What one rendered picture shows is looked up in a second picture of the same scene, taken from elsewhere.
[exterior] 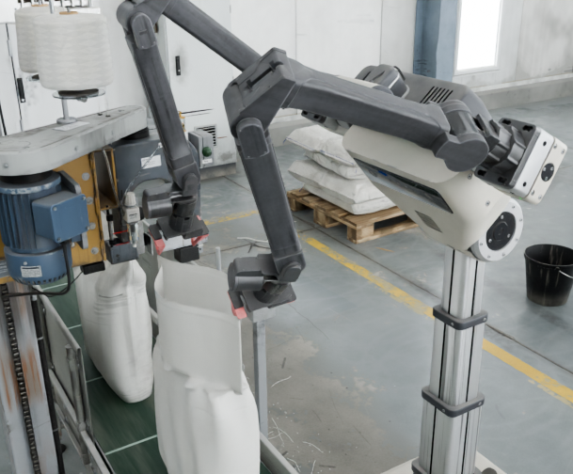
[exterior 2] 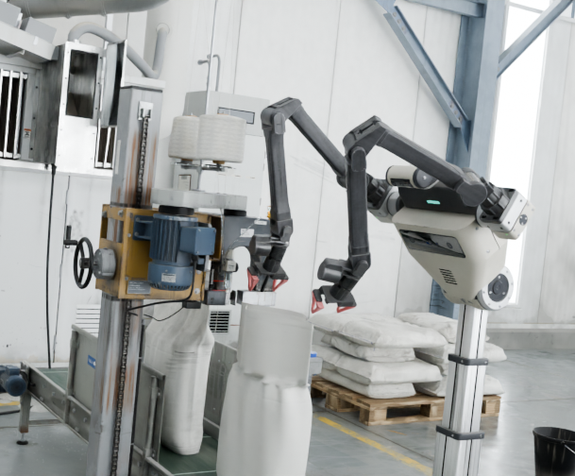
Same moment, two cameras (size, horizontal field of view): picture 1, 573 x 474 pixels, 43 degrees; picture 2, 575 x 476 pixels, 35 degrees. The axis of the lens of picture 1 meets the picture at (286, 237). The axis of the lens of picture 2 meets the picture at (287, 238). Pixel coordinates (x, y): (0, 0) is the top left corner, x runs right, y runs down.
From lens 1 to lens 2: 1.54 m
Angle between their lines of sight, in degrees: 20
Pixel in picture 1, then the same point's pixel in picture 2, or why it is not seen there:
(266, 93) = (370, 133)
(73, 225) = (206, 246)
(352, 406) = not seen: outside the picture
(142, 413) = (193, 460)
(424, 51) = not seen: hidden behind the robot
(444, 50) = not seen: hidden behind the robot
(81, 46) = (231, 133)
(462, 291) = (470, 335)
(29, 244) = (172, 257)
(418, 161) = (444, 222)
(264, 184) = (357, 195)
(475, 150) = (479, 192)
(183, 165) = (283, 218)
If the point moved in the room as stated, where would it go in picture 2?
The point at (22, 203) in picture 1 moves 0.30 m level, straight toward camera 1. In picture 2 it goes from (175, 227) to (200, 234)
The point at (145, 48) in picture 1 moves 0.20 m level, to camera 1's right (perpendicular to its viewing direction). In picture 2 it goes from (278, 133) to (339, 140)
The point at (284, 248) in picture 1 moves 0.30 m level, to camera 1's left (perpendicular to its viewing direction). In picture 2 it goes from (360, 247) to (260, 238)
